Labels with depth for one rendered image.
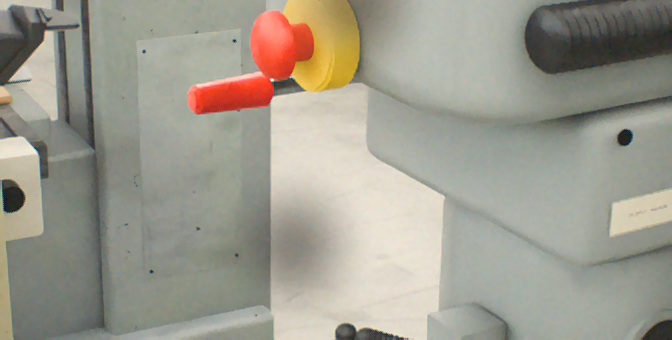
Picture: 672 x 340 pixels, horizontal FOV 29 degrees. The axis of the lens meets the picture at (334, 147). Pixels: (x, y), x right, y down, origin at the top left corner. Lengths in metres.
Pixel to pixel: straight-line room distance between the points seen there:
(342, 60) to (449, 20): 0.08
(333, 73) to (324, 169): 4.81
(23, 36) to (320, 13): 0.89
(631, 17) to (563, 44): 0.05
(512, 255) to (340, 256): 3.86
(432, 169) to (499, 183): 0.07
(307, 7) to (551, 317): 0.27
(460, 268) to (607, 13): 0.31
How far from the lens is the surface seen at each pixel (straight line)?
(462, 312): 0.91
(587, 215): 0.77
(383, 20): 0.72
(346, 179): 5.44
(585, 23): 0.66
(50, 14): 1.62
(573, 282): 0.85
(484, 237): 0.90
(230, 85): 0.85
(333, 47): 0.74
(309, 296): 4.44
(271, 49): 0.73
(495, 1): 0.68
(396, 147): 0.91
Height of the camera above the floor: 1.96
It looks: 20 degrees down
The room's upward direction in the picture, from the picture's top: 1 degrees clockwise
